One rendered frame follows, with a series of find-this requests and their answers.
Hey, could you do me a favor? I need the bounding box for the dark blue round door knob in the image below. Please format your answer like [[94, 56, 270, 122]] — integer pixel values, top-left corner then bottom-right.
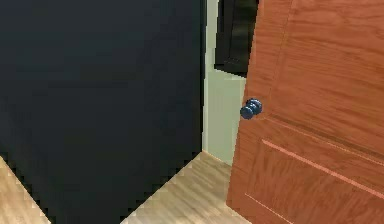
[[239, 97, 264, 121]]

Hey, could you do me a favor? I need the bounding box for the brown wooden room door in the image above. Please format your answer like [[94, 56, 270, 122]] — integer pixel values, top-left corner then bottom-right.
[[225, 0, 384, 224]]

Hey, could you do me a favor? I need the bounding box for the black framed wall picture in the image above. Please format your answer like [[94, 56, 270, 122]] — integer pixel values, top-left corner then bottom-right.
[[214, 0, 260, 78]]

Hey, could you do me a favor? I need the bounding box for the large black cupboard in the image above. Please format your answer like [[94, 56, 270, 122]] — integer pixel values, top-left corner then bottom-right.
[[0, 0, 208, 224]]

